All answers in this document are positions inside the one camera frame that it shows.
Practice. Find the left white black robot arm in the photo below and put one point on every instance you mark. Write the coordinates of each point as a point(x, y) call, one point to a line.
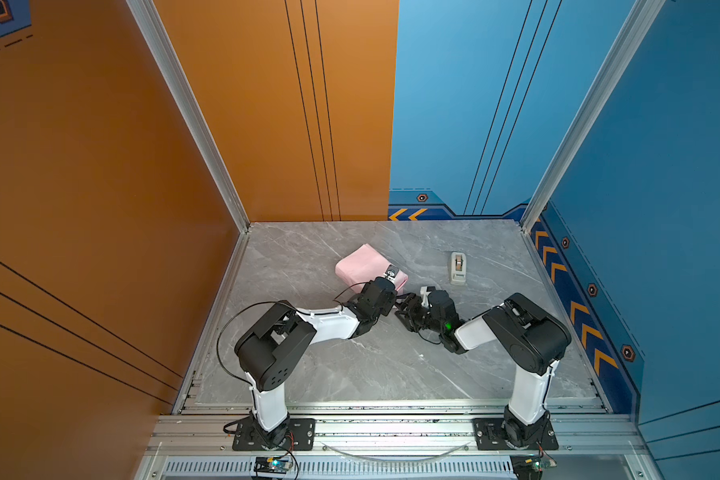
point(270, 350)

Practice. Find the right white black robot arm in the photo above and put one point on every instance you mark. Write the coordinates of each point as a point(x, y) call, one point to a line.
point(534, 339)

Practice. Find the white tape dispenser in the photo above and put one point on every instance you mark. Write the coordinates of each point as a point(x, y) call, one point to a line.
point(457, 268)

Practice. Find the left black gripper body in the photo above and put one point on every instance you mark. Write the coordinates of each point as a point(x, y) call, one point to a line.
point(387, 309)

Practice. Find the left green circuit board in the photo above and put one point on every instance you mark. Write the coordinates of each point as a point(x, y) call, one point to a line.
point(272, 467)

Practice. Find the green circuit board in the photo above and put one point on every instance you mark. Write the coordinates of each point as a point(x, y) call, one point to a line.
point(272, 467)
point(526, 468)

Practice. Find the right green circuit board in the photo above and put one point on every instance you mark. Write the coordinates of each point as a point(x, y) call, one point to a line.
point(526, 468)

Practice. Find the purple wrapping paper sheet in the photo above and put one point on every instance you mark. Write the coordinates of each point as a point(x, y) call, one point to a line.
point(364, 265)

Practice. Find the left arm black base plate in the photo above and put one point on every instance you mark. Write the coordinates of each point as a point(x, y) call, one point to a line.
point(294, 434)

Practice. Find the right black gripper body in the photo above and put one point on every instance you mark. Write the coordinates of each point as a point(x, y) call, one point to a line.
point(432, 325)

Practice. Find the aluminium front rail frame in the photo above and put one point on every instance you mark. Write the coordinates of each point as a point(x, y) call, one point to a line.
point(400, 440)

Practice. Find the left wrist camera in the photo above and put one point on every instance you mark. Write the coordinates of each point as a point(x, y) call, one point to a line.
point(391, 273)

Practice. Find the left aluminium corner post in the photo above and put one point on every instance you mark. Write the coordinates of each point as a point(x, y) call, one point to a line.
point(152, 29)

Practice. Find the aluminium corner post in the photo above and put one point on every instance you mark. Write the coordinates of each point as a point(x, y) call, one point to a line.
point(152, 29)
point(628, 40)

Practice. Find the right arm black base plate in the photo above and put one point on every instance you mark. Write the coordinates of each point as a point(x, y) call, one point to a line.
point(494, 434)

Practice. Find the right aluminium corner post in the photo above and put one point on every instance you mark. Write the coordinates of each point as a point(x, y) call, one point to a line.
point(628, 40)

